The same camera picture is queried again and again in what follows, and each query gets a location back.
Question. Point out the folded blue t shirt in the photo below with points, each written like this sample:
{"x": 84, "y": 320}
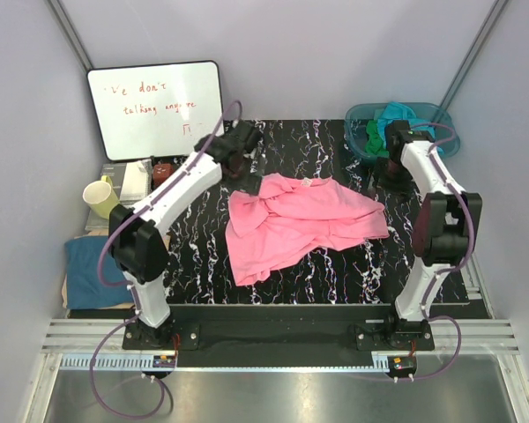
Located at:
{"x": 88, "y": 275}

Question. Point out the grey white booklet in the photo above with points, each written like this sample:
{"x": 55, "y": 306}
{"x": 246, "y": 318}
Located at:
{"x": 132, "y": 183}

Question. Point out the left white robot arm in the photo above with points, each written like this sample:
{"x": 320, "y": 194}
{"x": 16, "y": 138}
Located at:
{"x": 136, "y": 233}

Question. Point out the teal plastic basin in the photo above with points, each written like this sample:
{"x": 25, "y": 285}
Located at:
{"x": 356, "y": 136}

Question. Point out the white slotted cable duct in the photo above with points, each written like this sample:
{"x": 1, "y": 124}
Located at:
{"x": 153, "y": 363}

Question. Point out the yellow green mug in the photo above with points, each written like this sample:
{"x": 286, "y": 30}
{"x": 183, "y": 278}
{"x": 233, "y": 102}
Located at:
{"x": 101, "y": 197}

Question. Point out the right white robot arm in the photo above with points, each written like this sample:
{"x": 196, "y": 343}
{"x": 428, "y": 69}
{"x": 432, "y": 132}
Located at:
{"x": 444, "y": 232}

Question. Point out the aluminium extrusion rail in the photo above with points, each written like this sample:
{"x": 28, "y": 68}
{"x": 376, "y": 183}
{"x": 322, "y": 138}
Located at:
{"x": 478, "y": 336}

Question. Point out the dark red small box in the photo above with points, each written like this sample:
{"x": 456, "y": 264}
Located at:
{"x": 161, "y": 172}

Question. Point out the green t shirt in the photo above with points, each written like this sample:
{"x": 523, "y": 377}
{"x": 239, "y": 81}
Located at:
{"x": 375, "y": 144}

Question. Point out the pink t shirt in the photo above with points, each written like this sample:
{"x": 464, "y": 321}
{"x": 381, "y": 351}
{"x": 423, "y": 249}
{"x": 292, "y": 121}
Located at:
{"x": 289, "y": 218}

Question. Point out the turquoise t shirt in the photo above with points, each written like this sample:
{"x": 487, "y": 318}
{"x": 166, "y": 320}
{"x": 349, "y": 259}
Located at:
{"x": 417, "y": 115}

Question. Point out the black marbled table mat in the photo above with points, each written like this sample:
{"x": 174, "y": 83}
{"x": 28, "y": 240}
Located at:
{"x": 198, "y": 270}

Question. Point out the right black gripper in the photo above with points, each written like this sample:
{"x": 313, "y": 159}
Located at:
{"x": 378, "y": 179}

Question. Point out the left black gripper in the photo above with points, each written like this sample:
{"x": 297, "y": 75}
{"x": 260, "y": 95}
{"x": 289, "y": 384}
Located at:
{"x": 250, "y": 183}

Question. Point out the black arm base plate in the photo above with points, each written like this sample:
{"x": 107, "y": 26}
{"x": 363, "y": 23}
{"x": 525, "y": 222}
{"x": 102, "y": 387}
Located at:
{"x": 280, "y": 336}

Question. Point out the white whiteboard black frame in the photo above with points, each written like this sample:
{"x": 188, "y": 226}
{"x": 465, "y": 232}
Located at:
{"x": 156, "y": 110}

